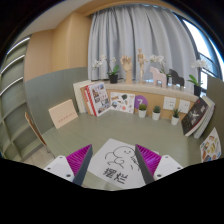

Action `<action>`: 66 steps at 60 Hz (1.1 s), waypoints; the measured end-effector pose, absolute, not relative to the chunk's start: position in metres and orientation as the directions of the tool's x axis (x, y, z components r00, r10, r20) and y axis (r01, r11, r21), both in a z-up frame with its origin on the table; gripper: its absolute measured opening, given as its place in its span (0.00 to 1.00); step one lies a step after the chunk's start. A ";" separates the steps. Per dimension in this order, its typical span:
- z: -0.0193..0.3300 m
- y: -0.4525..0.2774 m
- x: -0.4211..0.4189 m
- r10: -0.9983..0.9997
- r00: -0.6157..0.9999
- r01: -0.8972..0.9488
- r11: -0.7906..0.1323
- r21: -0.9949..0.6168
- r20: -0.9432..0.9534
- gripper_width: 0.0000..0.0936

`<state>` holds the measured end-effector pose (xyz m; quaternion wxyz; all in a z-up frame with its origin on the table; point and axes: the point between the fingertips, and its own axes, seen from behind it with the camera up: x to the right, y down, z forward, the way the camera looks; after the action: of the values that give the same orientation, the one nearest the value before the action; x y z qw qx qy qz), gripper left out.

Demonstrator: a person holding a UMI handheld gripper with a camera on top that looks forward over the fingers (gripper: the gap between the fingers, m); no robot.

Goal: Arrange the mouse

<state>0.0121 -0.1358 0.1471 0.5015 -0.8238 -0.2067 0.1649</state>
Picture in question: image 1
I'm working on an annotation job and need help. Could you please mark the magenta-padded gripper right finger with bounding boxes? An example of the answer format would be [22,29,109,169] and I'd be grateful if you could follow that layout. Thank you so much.
[134,143,184,185]

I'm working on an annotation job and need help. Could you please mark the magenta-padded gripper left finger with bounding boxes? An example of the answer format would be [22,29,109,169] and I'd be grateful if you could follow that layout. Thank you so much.
[43,143,94,187]

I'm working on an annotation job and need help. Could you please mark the white cartoon-print mouse pad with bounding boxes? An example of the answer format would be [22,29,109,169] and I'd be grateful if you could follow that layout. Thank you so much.
[87,138,161,190]

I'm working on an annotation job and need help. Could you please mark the small plant in white pot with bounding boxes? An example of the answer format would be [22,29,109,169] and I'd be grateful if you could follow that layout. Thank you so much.
[137,103,148,119]
[151,105,162,121]
[170,108,181,126]

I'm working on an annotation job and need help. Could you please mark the beige card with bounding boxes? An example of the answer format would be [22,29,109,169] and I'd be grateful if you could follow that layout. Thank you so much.
[48,98,79,130]

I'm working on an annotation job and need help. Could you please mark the black cover book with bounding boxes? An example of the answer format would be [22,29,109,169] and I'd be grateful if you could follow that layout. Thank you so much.
[180,97,210,138]

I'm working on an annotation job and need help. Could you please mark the purple round sign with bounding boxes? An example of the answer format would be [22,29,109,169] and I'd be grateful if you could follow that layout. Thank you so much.
[133,94,149,114]

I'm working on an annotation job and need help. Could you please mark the white sticker sheet card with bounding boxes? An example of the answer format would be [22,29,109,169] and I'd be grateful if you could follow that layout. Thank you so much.
[199,126,222,163]

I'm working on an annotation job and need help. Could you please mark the brown leaning book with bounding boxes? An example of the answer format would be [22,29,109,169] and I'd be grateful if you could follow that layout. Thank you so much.
[79,85,93,115]

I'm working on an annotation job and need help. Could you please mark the white illustrated card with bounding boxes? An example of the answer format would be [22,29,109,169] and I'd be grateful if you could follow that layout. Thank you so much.
[109,91,136,115]

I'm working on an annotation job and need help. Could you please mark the white leaning book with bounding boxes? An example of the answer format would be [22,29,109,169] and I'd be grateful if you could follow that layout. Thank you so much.
[72,79,93,114]

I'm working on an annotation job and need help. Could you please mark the white leaning books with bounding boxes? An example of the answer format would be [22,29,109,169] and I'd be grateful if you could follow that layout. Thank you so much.
[193,95,216,140]

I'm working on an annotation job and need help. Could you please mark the grey-green shelf unit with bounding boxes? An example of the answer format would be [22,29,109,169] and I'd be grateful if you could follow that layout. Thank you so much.
[0,34,44,161]

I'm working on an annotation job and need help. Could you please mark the pink wooden horse figure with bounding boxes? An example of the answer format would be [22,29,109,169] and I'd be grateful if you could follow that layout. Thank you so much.
[149,66,168,89]

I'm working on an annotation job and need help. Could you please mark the white orchid in black pot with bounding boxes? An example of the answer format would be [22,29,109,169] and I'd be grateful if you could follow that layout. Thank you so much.
[91,54,121,84]
[148,54,171,79]
[186,59,209,98]

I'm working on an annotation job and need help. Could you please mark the black wooden horse figure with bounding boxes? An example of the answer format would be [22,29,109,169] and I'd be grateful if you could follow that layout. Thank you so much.
[168,68,185,90]

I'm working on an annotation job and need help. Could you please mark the wooden hand model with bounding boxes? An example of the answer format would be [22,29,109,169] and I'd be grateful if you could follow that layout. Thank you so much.
[120,54,134,85]

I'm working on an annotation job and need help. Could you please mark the wooden artist mannequin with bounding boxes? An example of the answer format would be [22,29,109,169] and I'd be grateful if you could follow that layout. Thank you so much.
[136,48,149,84]

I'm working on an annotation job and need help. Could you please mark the grey curtain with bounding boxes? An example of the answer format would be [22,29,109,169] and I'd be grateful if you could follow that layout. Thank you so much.
[87,3,201,91]

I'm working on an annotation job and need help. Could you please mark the dark-framed window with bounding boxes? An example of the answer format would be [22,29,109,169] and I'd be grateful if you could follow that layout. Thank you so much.
[173,13,224,91]

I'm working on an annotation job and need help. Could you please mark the white wall socket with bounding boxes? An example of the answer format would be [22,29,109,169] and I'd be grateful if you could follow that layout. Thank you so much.
[178,99,191,115]
[162,96,177,111]

